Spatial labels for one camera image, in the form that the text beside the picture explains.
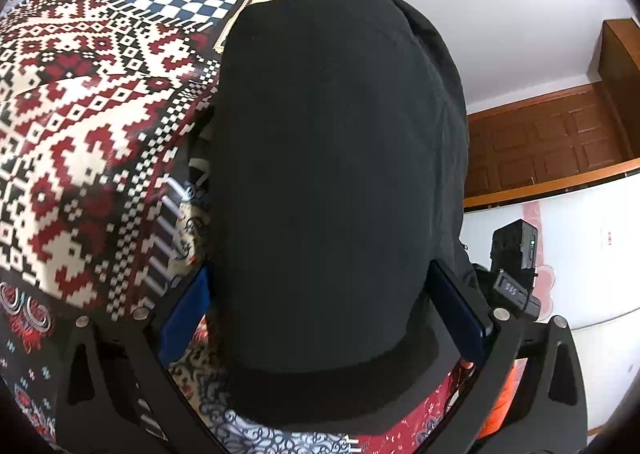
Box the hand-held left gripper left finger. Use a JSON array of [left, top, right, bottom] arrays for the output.
[[56, 265, 222, 454]]

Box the patterned patchwork blanket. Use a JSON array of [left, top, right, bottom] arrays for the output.
[[0, 0, 482, 454]]

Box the white sliding door pink decal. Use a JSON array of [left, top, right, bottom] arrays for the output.
[[462, 175, 640, 436]]

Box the brown wooden cabinet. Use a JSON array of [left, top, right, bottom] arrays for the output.
[[463, 18, 640, 209]]

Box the black garment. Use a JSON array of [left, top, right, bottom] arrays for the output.
[[202, 0, 471, 436]]

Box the orange object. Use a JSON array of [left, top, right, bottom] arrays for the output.
[[479, 359, 516, 438]]

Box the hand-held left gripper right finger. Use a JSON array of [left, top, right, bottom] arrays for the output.
[[430, 258, 589, 454]]

